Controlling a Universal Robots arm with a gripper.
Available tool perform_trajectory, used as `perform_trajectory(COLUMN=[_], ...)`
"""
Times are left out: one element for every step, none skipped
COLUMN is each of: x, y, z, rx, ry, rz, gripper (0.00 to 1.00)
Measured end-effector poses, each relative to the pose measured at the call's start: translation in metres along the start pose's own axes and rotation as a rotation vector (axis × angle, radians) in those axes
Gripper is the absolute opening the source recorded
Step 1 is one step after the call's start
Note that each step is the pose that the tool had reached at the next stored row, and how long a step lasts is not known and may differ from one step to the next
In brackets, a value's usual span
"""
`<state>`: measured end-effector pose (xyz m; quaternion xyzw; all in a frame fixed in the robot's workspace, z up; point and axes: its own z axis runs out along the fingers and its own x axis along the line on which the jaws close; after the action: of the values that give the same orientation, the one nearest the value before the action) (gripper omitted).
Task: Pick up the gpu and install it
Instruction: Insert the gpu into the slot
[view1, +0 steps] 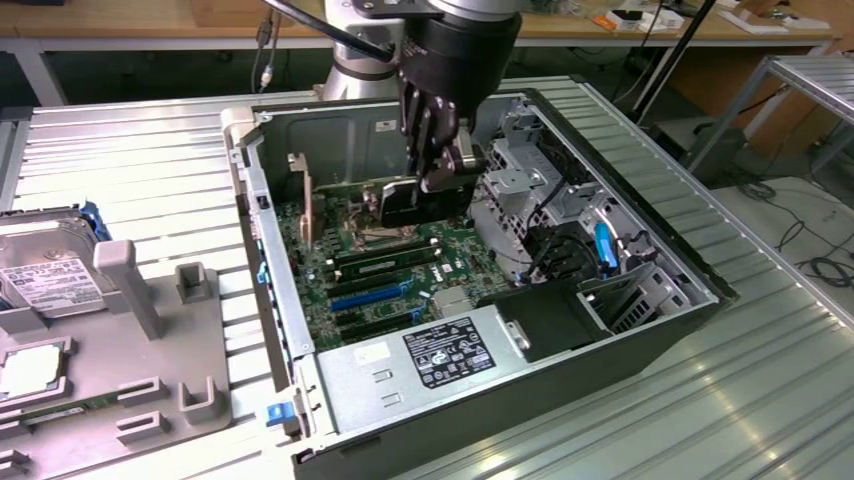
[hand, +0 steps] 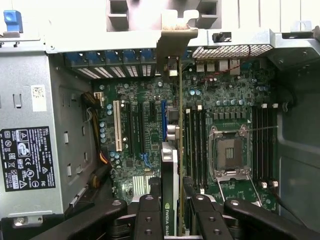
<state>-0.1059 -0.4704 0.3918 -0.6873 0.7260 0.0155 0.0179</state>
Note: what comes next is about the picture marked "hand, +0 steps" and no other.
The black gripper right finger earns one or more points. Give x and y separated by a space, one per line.
210 222

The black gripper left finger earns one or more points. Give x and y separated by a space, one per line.
148 220

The silver chipset heatsink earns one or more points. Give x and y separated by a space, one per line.
142 183

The silver socket cover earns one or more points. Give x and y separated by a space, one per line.
233 175

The CPU socket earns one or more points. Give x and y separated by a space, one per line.
228 153

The RAM slot with black clips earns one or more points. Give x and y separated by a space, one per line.
194 150
205 150
269 145
255 145

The RAM slot with white clips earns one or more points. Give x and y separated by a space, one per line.
275 150
186 150
262 145
199 150

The white expansion slot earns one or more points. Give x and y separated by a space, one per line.
117 125

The blue expansion slot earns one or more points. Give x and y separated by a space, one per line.
163 120

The open black PC case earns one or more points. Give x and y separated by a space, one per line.
297 162

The thin silver locking lever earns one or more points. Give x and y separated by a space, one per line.
262 129

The short black expansion slot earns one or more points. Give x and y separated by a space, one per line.
152 110

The white power connector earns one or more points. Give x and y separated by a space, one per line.
98 96

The green motherboard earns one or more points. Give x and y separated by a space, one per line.
140 85

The perforated silver slot cover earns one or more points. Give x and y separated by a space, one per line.
132 71
88 73
103 72
118 72
146 70

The silver USB port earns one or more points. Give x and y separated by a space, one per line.
211 67
201 67

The silver rear connector block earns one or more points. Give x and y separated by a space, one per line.
223 66
235 67

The blue card retention clip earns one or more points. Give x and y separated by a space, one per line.
75 58
113 57
131 57
148 56
95 58

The black case release button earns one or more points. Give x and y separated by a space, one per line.
221 37

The silver power supply unit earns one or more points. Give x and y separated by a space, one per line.
22 75

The grey parts rack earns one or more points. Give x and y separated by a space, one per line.
142 17

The blue case latch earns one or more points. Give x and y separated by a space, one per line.
12 21

